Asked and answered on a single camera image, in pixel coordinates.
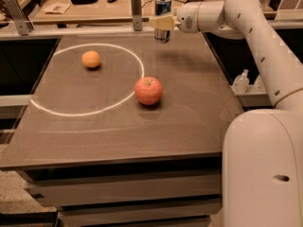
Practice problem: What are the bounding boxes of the clear plastic bottle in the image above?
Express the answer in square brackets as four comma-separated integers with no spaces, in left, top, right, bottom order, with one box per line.
[232,69,249,94]
[254,76,266,92]

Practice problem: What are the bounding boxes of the black cloth object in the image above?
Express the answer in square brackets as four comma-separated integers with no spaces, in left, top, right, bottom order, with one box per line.
[71,0,98,5]

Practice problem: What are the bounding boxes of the clear plastic bottle right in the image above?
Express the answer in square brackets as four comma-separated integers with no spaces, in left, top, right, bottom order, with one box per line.
[254,76,266,92]

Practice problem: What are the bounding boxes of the tan paper envelope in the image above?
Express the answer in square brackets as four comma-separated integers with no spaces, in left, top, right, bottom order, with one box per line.
[44,3,70,14]

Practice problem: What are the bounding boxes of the metal bracket post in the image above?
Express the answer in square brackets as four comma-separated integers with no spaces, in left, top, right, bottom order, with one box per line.
[3,0,34,36]
[131,0,142,31]

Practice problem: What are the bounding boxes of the grey drawer cabinet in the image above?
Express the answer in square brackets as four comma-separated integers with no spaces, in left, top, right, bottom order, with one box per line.
[19,156,222,227]

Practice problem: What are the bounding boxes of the blue silver Red Bull can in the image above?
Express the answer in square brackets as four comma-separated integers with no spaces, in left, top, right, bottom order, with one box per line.
[154,0,171,44]

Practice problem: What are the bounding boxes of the red apple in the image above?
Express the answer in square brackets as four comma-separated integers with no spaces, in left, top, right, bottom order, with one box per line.
[134,77,163,106]

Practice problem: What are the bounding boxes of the left metal bracket post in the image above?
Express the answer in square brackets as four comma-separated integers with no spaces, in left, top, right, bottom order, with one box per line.
[3,0,34,36]

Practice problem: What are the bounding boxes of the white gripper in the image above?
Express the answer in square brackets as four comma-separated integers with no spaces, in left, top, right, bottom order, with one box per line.
[150,2,201,33]

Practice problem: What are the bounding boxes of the orange fruit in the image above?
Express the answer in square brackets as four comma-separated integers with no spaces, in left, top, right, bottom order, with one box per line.
[81,51,100,68]

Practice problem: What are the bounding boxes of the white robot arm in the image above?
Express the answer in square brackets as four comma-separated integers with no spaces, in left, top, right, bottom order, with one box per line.
[150,0,303,227]

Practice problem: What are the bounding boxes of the middle metal bracket post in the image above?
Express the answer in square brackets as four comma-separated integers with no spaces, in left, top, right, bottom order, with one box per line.
[131,0,142,31]

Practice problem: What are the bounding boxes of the clear plastic bottle left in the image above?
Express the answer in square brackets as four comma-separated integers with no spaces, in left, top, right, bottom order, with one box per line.
[232,69,249,94]

